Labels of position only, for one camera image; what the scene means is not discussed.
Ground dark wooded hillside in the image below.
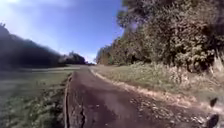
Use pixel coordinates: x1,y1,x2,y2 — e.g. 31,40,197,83
0,22,88,71

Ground row of leafy trees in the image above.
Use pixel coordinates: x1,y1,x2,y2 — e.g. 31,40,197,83
95,0,224,74

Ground dark asphalt path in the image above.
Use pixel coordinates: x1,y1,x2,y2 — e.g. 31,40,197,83
63,65,224,128

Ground grass verge with dry edge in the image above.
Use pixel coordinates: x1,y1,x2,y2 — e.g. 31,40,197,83
88,60,224,116

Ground green grass field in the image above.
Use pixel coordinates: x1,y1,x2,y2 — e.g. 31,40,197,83
0,65,81,128

